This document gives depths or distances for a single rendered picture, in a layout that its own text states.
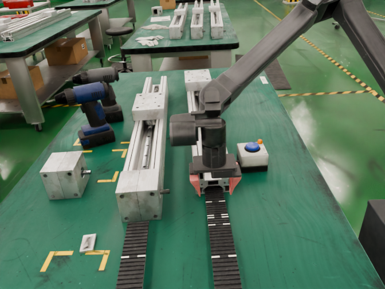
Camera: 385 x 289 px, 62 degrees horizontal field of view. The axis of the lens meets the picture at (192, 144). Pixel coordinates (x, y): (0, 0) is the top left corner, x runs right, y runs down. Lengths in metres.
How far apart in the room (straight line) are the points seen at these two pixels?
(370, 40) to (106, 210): 0.78
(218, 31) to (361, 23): 1.86
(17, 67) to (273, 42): 2.61
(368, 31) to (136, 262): 0.75
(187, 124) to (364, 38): 0.47
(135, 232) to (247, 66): 0.46
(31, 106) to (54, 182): 2.35
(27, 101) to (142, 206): 2.56
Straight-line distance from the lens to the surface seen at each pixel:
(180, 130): 0.70
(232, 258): 0.69
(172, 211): 0.85
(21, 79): 3.20
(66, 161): 0.96
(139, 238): 0.75
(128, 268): 0.70
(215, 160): 0.74
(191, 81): 1.35
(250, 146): 0.96
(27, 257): 0.85
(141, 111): 1.12
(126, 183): 0.81
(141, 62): 2.69
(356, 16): 0.93
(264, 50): 0.81
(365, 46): 0.90
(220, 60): 2.64
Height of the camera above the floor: 1.34
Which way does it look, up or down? 30 degrees down
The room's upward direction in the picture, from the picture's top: 4 degrees counter-clockwise
